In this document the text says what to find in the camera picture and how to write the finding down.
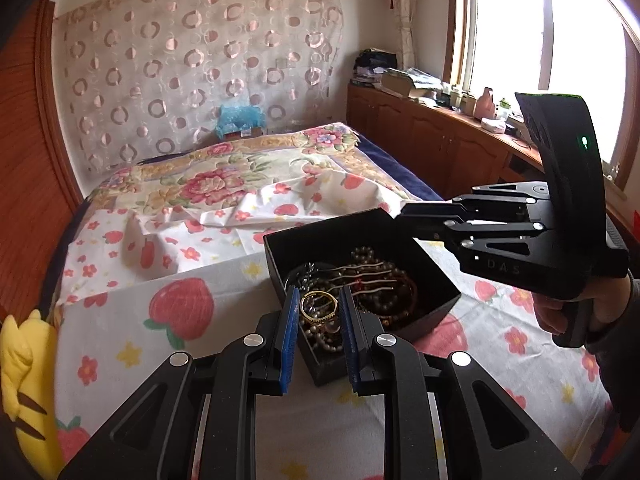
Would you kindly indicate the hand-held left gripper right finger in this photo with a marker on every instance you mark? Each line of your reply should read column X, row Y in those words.
column 349, row 340

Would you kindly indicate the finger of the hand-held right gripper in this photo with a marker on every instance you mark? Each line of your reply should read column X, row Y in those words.
column 500, row 200
column 500, row 240

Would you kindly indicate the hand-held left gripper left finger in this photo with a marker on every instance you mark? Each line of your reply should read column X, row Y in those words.
column 290, row 340

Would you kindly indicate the purple crystal hair comb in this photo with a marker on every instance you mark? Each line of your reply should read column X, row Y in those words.
column 360, row 272

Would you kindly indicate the black jewelry box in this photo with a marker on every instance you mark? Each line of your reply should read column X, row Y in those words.
column 431, row 272

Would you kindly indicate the person's right forearm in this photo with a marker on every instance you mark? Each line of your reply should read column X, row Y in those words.
column 620, row 360

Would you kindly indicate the person's right hand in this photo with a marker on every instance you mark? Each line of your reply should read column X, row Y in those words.
column 550, row 315

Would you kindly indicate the white packet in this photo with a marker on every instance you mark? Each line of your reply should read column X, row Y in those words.
column 492, row 125

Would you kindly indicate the pink bottle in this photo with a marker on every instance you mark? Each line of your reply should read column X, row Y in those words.
column 488, row 102

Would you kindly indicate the wooden cabinet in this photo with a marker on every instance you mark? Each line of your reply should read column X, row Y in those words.
column 425, row 130

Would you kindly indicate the dark blue blanket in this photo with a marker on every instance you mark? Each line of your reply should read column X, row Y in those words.
column 400, row 175

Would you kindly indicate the stack of books and papers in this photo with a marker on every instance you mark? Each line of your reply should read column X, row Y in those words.
column 407, row 82

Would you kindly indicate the strawberry print bedsheet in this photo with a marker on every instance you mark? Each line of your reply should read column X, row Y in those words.
column 125, row 360

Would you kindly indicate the window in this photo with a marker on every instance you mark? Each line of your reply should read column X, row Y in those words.
column 505, row 25

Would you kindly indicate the floral blanket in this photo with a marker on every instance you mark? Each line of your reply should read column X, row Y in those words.
column 210, row 180

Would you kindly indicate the pile of dark clothes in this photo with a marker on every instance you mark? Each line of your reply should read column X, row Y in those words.
column 372, row 67

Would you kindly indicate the lace curtain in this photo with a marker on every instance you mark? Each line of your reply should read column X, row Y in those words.
column 407, row 10

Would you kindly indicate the blue plastic bag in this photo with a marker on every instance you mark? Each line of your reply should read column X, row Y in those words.
column 240, row 116

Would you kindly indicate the yellow plush toy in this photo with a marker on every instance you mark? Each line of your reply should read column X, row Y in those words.
column 25, row 370

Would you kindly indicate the circle patterned curtain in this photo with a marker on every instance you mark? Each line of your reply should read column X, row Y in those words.
column 200, row 60

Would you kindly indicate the wooden headboard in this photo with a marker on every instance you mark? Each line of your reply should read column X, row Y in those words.
column 30, row 185

